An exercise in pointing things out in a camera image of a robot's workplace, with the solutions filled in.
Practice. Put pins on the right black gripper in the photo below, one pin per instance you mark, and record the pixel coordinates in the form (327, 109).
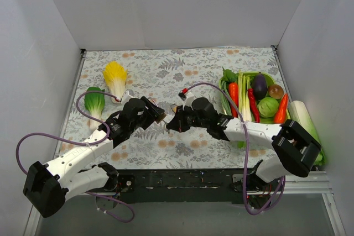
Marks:
(178, 120)

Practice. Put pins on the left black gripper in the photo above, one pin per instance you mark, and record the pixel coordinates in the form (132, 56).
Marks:
(152, 109)

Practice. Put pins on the large brass long-shackle padlock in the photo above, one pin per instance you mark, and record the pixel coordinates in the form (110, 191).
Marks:
(160, 118)

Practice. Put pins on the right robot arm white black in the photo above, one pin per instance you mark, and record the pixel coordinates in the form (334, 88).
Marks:
(296, 150)

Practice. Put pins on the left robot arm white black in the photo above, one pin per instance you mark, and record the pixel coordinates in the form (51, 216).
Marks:
(48, 186)

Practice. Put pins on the small brass padlock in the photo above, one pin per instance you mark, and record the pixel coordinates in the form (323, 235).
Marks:
(174, 107)

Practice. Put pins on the floral table cloth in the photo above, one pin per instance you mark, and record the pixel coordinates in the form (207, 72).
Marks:
(159, 75)

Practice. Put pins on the green long beans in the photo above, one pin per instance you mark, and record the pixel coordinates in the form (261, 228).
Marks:
(224, 100)

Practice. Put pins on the yellow napa cabbage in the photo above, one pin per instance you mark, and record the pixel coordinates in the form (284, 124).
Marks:
(115, 78)

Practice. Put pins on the green bok choy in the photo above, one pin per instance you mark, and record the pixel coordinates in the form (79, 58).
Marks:
(94, 104)

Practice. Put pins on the orange red pepper left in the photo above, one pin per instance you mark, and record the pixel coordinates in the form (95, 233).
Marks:
(233, 92)

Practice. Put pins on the white green scallions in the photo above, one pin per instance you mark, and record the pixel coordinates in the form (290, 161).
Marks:
(243, 101)

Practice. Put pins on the green spinach leaves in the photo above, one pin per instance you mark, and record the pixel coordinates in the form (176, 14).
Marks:
(228, 76)

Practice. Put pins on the red chili pepper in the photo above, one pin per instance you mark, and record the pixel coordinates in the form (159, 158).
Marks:
(253, 105)

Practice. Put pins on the green plastic basket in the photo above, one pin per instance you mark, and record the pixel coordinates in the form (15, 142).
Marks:
(269, 81)

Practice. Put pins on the round green cabbage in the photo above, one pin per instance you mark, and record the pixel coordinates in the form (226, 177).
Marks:
(268, 107)

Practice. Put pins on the purple eggplant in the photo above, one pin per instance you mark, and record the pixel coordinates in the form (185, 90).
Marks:
(259, 86)

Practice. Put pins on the brown mushroom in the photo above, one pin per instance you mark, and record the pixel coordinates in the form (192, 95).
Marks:
(276, 91)

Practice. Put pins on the orange carrot pepper right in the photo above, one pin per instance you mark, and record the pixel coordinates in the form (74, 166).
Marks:
(281, 115)

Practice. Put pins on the large green napa cabbage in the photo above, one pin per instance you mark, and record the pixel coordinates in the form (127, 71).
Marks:
(300, 114)

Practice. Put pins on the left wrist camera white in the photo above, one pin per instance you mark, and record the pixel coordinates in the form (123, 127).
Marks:
(127, 95)

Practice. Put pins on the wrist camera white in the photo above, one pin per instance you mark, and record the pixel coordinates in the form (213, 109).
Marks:
(127, 95)
(187, 97)

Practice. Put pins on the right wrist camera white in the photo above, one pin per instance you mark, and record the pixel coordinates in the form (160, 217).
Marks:
(187, 97)

